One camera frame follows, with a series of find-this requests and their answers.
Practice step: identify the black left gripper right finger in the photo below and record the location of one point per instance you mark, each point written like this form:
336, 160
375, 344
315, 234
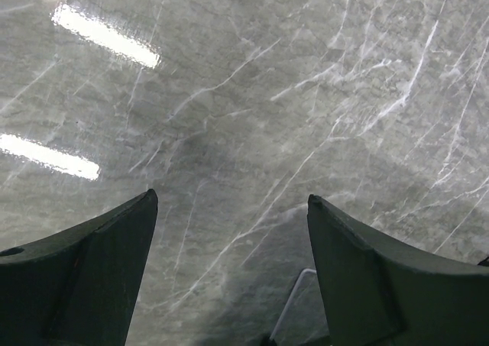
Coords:
377, 290

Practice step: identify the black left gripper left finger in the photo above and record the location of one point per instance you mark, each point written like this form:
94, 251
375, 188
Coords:
80, 285

